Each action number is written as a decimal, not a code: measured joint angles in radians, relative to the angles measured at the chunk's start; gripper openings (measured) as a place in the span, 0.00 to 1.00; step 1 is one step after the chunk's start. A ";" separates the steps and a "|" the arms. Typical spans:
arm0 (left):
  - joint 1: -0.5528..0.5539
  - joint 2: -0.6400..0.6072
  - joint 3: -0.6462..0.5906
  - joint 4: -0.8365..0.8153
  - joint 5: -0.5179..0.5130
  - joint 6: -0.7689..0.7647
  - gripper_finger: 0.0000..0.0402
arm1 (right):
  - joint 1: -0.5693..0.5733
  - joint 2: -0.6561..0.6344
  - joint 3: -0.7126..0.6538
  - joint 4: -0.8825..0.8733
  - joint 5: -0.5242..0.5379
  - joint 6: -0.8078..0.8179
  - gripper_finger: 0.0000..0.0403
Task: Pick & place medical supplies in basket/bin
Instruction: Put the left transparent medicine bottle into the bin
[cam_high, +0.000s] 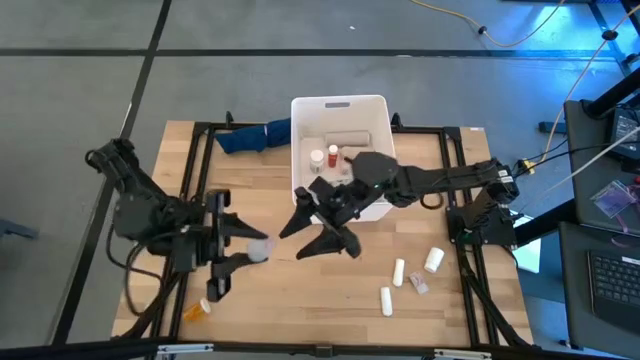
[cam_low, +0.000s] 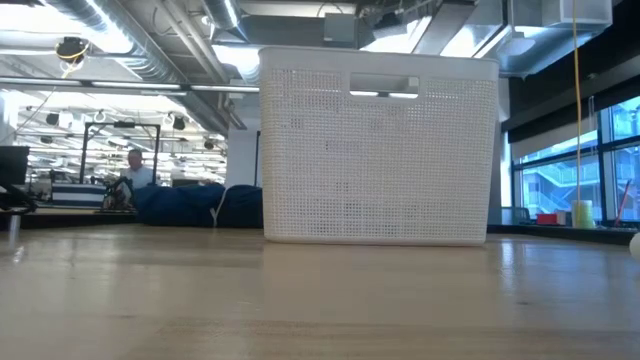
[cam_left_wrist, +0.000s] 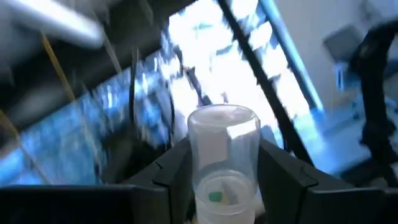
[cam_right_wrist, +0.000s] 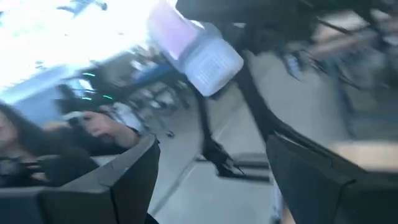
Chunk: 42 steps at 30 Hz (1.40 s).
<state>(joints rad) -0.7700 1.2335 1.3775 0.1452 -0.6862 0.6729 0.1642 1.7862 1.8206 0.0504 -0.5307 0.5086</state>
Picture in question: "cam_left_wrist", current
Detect yellow hanging cable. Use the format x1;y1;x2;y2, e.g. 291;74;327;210
40;30;77;101

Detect clear plastic vial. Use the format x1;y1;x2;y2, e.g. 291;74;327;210
187;104;261;224

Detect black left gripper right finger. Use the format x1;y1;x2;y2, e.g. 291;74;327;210
259;139;318;224

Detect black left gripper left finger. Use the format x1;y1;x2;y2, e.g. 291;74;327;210
130;137;197;224

